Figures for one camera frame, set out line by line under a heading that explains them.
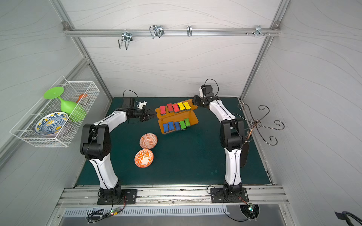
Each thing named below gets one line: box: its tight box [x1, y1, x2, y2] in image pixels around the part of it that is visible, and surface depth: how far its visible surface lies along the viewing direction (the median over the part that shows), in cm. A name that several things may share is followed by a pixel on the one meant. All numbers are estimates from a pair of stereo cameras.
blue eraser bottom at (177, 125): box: [173, 121, 181, 131], surface depth 103 cm
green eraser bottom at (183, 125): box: [179, 120, 187, 130], surface depth 103 cm
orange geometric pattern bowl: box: [139, 133, 158, 150], surface depth 95 cm
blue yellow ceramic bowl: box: [34, 111, 69, 136], surface depth 63 cm
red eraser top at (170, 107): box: [166, 103, 174, 113], surface depth 96 cm
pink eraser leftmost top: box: [159, 105, 167, 116], surface depth 95 cm
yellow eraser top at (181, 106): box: [177, 102, 186, 111], surface depth 97 cm
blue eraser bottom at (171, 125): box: [168, 121, 175, 131], surface depth 101 cm
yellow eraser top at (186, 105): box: [182, 101, 191, 110], surface depth 98 cm
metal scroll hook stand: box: [231, 102, 285, 146], surface depth 67 cm
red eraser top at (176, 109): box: [172, 103, 180, 113], surface depth 95 cm
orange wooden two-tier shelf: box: [155, 99, 199, 135], surface depth 101 cm
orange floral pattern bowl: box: [134, 148, 155, 169], surface depth 87 cm
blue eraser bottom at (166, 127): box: [163, 123, 169, 133], surface depth 100 cm
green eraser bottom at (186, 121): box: [184, 118, 191, 127], surface depth 103 cm
